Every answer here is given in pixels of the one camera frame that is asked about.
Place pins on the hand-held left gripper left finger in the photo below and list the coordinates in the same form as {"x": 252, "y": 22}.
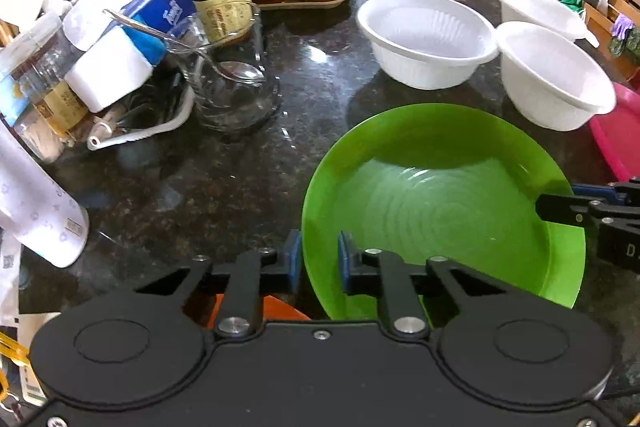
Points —
{"x": 293, "y": 259}

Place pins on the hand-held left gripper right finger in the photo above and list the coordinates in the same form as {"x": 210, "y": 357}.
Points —
{"x": 344, "y": 259}

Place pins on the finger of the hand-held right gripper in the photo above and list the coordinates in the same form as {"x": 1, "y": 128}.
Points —
{"x": 600, "y": 191}
{"x": 562, "y": 208}

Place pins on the green plate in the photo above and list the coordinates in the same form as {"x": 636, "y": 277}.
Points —
{"x": 440, "y": 187}

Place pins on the white ribbed bowl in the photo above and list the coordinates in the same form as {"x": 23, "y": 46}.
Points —
{"x": 425, "y": 37}

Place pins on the orange plate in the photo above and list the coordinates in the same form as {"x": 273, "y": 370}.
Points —
{"x": 280, "y": 308}

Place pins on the pink plate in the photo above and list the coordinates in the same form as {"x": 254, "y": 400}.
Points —
{"x": 617, "y": 137}

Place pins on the purple glove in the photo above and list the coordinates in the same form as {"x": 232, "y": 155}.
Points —
{"x": 622, "y": 27}

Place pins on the clear glass cup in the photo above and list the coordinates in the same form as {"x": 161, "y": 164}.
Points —
{"x": 230, "y": 102}

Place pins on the metal spoon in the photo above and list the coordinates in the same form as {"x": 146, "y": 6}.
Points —
{"x": 240, "y": 73}

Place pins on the white patterned paper roll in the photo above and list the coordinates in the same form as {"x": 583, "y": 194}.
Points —
{"x": 45, "y": 217}

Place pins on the blue tissue pack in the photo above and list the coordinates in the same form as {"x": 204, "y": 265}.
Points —
{"x": 160, "y": 9}

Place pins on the clear plastic jar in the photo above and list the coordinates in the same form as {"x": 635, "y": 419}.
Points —
{"x": 40, "y": 102}

